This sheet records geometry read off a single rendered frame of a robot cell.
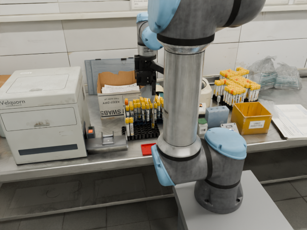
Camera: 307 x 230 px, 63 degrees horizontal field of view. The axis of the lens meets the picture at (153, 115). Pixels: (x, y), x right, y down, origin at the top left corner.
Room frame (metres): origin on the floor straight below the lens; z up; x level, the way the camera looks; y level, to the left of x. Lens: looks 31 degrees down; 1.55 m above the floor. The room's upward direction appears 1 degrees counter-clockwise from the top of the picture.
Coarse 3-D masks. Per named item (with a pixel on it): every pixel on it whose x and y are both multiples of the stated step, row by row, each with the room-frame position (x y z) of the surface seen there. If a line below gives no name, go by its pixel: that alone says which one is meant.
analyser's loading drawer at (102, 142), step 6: (102, 132) 0.88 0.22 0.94; (126, 132) 0.89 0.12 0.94; (96, 138) 0.88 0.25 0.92; (102, 138) 0.84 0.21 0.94; (108, 138) 0.88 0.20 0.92; (114, 138) 0.88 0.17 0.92; (120, 138) 0.88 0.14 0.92; (126, 138) 0.85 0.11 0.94; (90, 144) 0.84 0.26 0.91; (96, 144) 0.84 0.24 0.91; (102, 144) 0.83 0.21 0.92; (108, 144) 0.83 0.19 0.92; (114, 144) 0.84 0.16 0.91; (120, 144) 0.83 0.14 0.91; (126, 144) 0.84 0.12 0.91
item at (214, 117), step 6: (210, 108) 1.02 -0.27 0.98; (216, 108) 1.02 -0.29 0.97; (222, 108) 1.02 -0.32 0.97; (210, 114) 0.99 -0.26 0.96; (216, 114) 1.00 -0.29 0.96; (222, 114) 1.00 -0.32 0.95; (210, 120) 0.99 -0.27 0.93; (216, 120) 1.00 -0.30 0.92; (222, 120) 1.01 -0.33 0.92; (210, 126) 0.99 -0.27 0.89; (216, 126) 1.00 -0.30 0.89
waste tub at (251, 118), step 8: (240, 104) 1.07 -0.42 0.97; (248, 104) 1.08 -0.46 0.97; (256, 104) 1.08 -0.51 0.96; (232, 112) 1.07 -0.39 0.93; (240, 112) 0.98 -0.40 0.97; (248, 112) 1.08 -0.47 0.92; (256, 112) 1.08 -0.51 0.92; (264, 112) 1.02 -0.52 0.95; (232, 120) 1.05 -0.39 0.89; (240, 120) 0.97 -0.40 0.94; (248, 120) 0.94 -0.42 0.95; (256, 120) 0.95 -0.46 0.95; (264, 120) 0.95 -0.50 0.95; (240, 128) 0.96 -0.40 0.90; (248, 128) 0.95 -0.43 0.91; (256, 128) 0.95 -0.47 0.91; (264, 128) 0.95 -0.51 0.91
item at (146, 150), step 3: (144, 144) 0.87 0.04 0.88; (147, 144) 0.88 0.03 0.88; (150, 144) 0.88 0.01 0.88; (153, 144) 0.88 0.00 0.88; (141, 147) 0.85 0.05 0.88; (144, 147) 0.86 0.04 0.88; (147, 147) 0.86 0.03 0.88; (150, 147) 0.86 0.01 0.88; (144, 150) 0.84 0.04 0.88; (147, 150) 0.84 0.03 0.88; (150, 150) 0.84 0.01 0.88; (144, 153) 0.81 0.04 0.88; (147, 153) 0.81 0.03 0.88; (150, 153) 0.81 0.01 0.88
